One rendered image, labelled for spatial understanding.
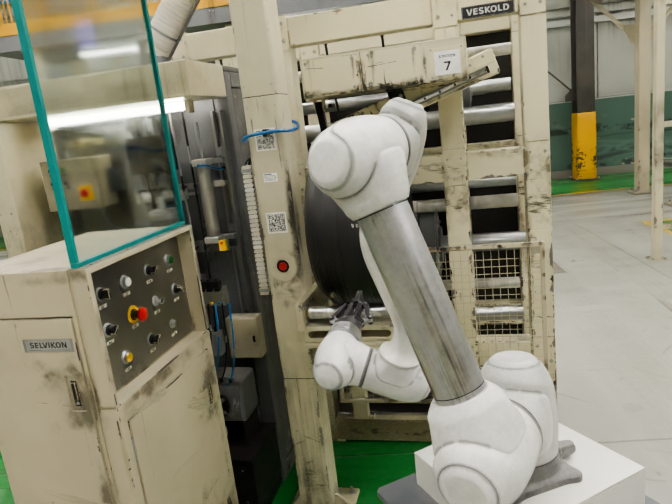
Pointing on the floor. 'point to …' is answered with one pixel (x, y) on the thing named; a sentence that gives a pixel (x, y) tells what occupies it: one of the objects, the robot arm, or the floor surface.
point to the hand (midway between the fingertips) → (358, 299)
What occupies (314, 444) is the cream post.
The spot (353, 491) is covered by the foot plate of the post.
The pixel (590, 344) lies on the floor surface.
